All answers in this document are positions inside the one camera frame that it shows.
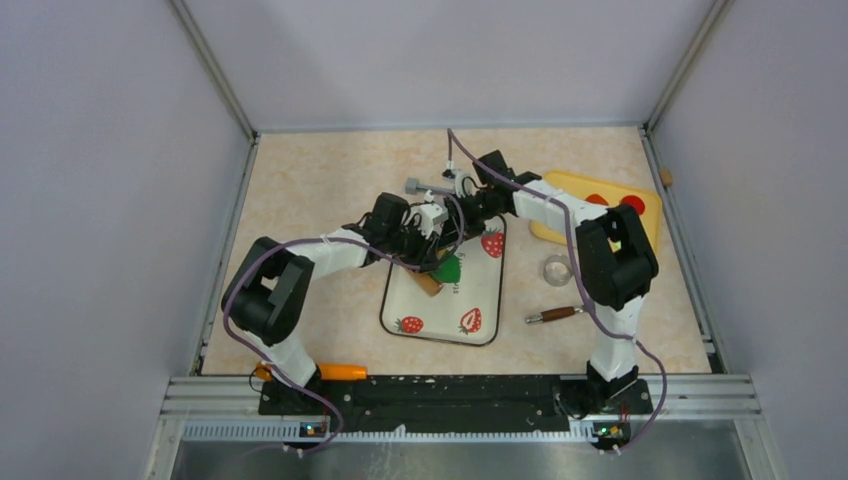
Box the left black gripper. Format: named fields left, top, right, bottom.
left=385, top=218, right=439, bottom=273

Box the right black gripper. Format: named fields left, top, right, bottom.
left=439, top=190, right=498, bottom=252

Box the wooden rolling pin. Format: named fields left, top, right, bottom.
left=408, top=250, right=455, bottom=297

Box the green dough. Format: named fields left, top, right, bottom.
left=429, top=255, right=462, bottom=284

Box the white strawberry tray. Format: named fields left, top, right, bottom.
left=379, top=216, right=506, bottom=347

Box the round metal cutter ring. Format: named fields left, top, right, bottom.
left=544, top=254, right=575, bottom=287

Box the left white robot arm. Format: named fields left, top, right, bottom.
left=221, top=193, right=464, bottom=414

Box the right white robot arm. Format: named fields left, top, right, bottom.
left=472, top=151, right=659, bottom=412

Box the red dough disc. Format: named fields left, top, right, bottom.
left=620, top=195, right=647, bottom=215

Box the grey toy bolt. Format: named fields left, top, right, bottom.
left=404, top=177, right=452, bottom=195

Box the yellow cutting board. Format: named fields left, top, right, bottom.
left=522, top=170, right=662, bottom=252

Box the orange marker pen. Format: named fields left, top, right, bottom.
left=255, top=361, right=368, bottom=381

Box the small wooden block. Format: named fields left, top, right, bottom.
left=658, top=168, right=673, bottom=188

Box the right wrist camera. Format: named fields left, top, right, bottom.
left=442, top=160, right=474, bottom=198

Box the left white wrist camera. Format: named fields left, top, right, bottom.
left=411, top=202, right=449, bottom=239

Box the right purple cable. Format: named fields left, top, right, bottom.
left=447, top=129, right=669, bottom=452

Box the wooden handled scraper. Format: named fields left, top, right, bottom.
left=525, top=306, right=585, bottom=325

